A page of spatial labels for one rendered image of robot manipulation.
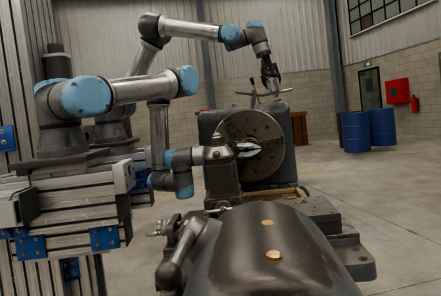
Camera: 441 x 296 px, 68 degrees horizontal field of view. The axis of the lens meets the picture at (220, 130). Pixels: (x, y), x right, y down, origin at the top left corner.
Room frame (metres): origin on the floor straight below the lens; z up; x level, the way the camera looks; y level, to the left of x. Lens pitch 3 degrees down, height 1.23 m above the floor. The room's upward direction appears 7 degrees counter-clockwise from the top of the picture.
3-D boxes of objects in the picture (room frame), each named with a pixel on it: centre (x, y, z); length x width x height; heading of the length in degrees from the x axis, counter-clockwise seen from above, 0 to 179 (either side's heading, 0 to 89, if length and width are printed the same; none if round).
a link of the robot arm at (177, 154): (1.25, 0.17, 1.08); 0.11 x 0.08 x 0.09; 84
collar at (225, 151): (0.84, 0.01, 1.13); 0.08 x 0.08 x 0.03
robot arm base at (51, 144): (1.03, 0.50, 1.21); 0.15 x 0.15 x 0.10
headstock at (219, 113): (1.84, -0.13, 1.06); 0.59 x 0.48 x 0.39; 175
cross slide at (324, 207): (0.84, -0.05, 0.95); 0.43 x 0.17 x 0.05; 85
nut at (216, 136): (0.84, 0.01, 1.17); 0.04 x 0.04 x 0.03
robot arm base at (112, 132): (1.53, 0.52, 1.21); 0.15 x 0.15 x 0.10
